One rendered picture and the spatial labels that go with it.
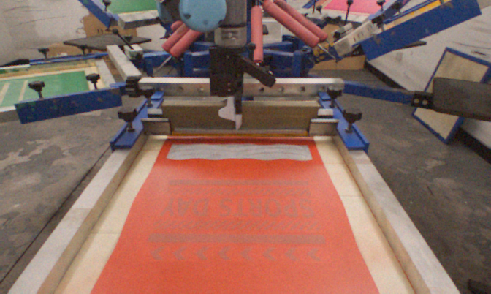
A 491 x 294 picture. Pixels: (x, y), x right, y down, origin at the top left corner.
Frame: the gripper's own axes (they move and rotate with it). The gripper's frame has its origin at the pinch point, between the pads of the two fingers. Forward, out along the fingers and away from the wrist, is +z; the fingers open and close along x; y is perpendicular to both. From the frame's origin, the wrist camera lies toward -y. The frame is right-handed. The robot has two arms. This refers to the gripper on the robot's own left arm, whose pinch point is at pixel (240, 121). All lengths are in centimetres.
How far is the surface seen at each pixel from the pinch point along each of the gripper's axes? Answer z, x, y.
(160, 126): 0.3, 2.7, 20.8
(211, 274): 5.3, 41.3, 3.6
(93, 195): 1.8, 28.0, 26.8
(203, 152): 4.8, 8.3, 9.1
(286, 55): -1, -69, -21
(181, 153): 4.7, 8.8, 14.5
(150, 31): 44, -413, 152
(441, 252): 101, -42, -110
